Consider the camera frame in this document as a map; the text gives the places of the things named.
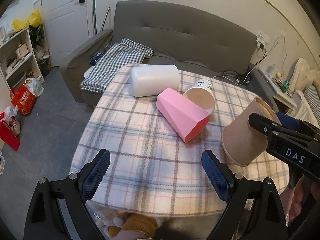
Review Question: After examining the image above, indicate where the black cable on sofa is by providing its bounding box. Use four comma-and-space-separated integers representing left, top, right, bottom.
212, 45, 268, 84

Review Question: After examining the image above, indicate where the pink faceted cup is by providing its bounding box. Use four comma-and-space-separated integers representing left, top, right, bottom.
156, 88, 210, 143

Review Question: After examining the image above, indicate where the white plastic cup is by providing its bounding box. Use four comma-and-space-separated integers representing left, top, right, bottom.
129, 64, 180, 98

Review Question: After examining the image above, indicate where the person's hand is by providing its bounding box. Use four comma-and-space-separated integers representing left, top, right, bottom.
280, 177, 305, 225

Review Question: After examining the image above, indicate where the white door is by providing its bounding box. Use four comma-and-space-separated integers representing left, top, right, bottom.
40, 0, 93, 66

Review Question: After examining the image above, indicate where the white printed paper cup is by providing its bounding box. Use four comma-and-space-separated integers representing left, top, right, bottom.
183, 79, 215, 114

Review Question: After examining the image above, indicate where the white cable on sofa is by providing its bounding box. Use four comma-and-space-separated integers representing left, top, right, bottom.
213, 64, 258, 83

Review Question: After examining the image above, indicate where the grey sofa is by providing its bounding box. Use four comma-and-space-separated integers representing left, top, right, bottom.
59, 0, 256, 105

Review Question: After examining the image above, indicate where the bed with white headboard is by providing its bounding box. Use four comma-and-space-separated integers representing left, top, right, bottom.
287, 58, 319, 128

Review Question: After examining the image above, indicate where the checked green cloth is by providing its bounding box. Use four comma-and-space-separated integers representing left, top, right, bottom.
81, 38, 153, 94

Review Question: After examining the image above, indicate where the red shopping bag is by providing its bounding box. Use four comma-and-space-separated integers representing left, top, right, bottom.
10, 84, 36, 116

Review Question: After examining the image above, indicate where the plaid tablecloth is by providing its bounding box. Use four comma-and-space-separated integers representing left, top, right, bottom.
69, 63, 291, 218

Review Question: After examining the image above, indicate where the green mop handle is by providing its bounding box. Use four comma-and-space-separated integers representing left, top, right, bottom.
92, 0, 97, 35

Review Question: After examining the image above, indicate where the brown paper cup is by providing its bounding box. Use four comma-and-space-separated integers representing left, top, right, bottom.
221, 98, 280, 166

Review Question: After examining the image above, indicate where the white nightstand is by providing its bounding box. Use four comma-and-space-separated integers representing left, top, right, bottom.
258, 68, 297, 114

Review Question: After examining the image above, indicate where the white shelf unit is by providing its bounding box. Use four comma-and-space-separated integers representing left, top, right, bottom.
1, 26, 44, 98

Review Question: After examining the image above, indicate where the yellow plastic bag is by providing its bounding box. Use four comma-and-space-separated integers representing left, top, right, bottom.
11, 9, 42, 32

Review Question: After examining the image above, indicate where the green soda can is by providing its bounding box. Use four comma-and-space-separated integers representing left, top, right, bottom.
280, 81, 290, 93

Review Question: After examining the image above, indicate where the white power strip with chargers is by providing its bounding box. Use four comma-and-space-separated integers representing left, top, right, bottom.
257, 38, 266, 50

